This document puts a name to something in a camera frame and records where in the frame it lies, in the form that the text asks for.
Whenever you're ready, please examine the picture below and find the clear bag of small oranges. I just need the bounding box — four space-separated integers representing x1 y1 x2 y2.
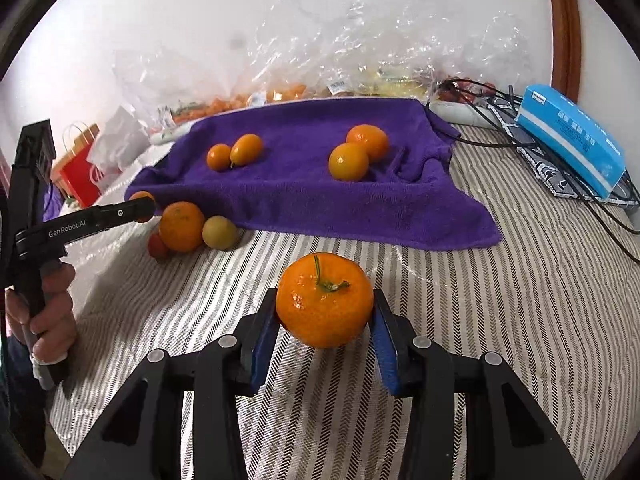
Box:
235 0 351 106

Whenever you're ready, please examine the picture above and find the tangerine with green stem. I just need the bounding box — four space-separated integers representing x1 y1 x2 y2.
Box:
275 252 375 350

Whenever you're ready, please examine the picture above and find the dark checkered cloth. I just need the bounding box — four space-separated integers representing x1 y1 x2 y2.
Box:
487 95 640 211

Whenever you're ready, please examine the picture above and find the person's left hand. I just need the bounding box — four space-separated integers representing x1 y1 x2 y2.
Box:
5 262 79 366

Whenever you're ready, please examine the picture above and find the purple plush toy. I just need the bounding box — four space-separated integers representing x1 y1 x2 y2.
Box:
42 180 65 221

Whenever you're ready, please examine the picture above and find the blue tissue box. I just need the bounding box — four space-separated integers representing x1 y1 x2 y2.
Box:
515 84 627 200

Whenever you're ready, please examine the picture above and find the black cable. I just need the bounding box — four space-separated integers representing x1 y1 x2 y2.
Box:
425 77 640 236

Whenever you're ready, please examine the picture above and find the red paper bag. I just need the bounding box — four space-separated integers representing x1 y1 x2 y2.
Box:
52 122 123 208

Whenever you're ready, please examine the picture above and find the oval orange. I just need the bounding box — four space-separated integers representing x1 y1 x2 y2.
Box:
230 133 264 167

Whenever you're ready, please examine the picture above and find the white plastic bag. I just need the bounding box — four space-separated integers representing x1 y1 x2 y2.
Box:
87 105 151 173

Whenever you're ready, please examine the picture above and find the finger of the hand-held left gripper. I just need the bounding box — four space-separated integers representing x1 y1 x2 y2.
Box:
96 196 156 232

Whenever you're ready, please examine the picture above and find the person's left forearm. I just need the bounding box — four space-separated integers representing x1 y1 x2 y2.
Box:
0 335 48 476

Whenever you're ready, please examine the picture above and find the red cherry tomato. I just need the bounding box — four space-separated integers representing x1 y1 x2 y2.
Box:
147 232 170 260

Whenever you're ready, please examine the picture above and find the purple towel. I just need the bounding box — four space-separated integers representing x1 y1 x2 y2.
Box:
124 97 503 252

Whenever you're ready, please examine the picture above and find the striped mattress cover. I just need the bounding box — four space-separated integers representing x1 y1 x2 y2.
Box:
47 122 640 480

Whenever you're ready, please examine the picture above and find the brown-green kiwi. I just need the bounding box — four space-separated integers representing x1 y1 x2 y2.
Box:
201 215 239 251

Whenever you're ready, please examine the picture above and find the brown wooden door frame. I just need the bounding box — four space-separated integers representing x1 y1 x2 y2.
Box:
542 0 583 106

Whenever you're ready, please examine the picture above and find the large tangerine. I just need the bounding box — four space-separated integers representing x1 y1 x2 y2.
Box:
158 201 207 253

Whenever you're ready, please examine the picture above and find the clear bag of tangerines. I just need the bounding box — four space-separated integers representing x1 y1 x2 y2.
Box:
112 47 251 128

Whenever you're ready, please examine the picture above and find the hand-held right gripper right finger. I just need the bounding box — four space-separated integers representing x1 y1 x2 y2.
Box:
370 290 586 480

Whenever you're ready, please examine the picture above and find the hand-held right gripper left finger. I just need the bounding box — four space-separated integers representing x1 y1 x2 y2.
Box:
62 287 281 480

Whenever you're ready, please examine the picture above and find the smooth small orange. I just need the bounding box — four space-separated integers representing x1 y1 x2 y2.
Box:
328 142 371 182

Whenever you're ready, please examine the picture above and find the clear bag of red tomatoes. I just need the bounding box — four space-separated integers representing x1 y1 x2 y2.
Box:
435 7 531 106

